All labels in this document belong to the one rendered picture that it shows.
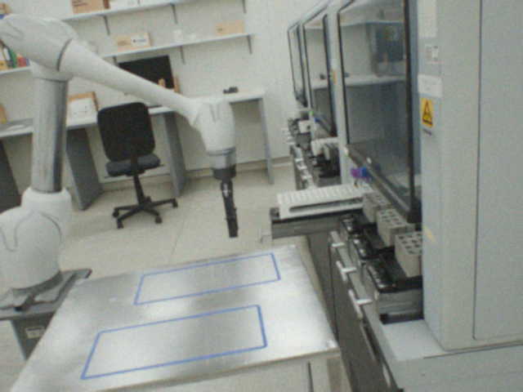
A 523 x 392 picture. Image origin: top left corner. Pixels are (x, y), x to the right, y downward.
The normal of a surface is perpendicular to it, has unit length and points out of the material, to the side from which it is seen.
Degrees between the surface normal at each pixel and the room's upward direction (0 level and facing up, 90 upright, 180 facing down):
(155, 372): 0
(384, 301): 90
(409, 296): 90
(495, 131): 90
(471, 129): 90
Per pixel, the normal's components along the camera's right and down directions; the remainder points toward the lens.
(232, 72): 0.01, 0.33
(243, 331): -0.14, -0.94
